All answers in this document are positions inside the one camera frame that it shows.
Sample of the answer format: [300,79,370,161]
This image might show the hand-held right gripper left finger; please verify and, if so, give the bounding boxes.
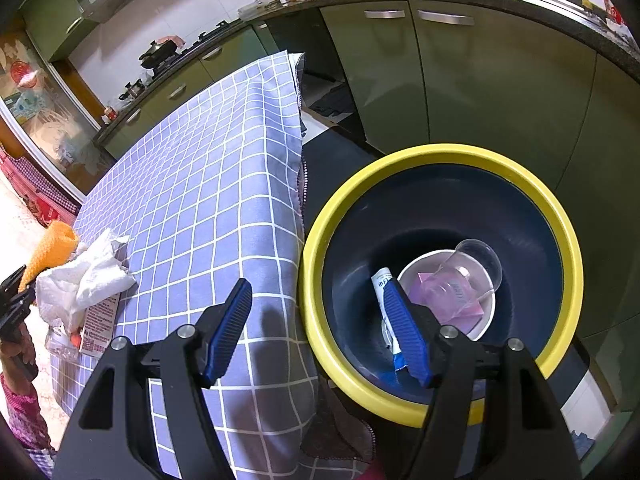
[52,277,253,480]

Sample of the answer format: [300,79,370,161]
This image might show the white tissue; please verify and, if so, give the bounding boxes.
[35,227,137,333]

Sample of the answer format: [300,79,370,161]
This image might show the blue checked tablecloth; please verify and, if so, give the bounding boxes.
[47,50,331,480]

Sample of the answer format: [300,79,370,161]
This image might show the yellow rimmed trash bin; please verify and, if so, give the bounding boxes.
[298,143,585,429]

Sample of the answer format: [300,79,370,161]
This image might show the sliding door with poster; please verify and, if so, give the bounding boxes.
[0,30,116,206]

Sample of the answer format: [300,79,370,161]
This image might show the small steel pot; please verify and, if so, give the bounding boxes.
[119,80,146,103]

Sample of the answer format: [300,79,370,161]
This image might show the green upper kitchen cabinets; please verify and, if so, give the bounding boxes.
[20,0,166,61]

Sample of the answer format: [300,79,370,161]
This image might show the crumpled white wrapper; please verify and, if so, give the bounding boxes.
[597,22,638,48]

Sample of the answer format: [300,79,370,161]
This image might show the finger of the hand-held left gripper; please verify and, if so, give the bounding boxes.
[0,282,37,333]
[0,266,25,295]

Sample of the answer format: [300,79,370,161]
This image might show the black floor mat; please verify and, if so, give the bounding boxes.
[310,80,361,126]

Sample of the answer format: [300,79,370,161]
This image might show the purple cardboard box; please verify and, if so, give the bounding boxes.
[417,270,486,333]

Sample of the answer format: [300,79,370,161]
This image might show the orange waffle sponge cloth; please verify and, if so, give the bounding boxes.
[19,220,80,293]

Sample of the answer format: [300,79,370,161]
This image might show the black gas stove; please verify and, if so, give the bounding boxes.
[145,20,231,73]

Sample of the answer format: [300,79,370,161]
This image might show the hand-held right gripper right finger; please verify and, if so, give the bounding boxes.
[384,280,583,480]

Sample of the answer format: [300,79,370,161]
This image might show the red and white carton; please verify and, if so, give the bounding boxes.
[70,294,121,356]

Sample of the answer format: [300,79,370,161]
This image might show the clear plastic cup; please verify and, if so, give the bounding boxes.
[435,239,503,311]

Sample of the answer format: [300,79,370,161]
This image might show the black wok with lid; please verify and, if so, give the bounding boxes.
[139,37,181,68]

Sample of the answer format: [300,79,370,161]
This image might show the red paper bucket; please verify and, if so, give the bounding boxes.
[397,250,497,339]

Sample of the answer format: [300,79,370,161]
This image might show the clear plastic wrapper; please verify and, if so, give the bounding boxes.
[45,325,81,363]

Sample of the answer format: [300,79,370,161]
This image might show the red checked apron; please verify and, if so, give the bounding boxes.
[0,150,83,226]

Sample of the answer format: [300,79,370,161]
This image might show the person's left forearm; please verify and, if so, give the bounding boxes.
[0,372,53,453]

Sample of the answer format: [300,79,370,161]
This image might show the white tube with blue cap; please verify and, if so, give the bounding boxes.
[371,267,412,385]

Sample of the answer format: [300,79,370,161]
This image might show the person's left hand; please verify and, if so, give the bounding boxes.
[0,327,38,378]

